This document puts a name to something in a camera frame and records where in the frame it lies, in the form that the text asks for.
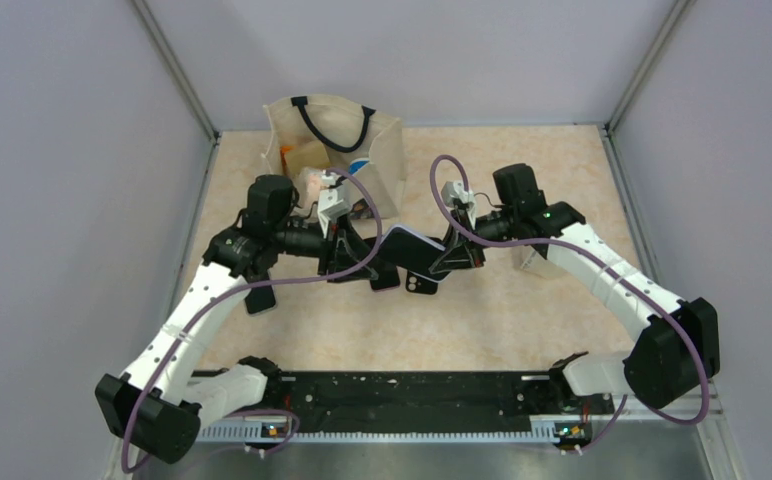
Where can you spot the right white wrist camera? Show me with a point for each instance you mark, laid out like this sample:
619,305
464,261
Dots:
454,194

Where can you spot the black phone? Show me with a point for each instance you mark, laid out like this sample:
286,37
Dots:
260,300

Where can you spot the snack packets in bag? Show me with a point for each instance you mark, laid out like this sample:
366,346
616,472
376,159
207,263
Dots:
305,164

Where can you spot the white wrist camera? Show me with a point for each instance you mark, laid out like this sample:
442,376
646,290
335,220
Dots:
332,204
454,194

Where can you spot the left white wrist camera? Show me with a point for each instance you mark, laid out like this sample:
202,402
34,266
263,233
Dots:
332,204

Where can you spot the black phone case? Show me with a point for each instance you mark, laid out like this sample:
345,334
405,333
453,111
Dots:
420,285

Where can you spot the beige canvas tote bag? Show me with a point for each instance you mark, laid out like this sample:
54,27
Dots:
349,131

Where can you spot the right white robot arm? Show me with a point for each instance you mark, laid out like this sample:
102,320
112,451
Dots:
675,341

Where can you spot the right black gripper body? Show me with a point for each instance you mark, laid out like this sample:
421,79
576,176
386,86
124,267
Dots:
494,227

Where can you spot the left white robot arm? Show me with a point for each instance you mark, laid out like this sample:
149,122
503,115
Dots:
152,405

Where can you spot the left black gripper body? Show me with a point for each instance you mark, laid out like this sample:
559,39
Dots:
311,242

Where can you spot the black smartphone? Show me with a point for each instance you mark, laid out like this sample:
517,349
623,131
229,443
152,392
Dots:
387,277

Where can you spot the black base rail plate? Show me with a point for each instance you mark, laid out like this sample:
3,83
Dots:
413,406

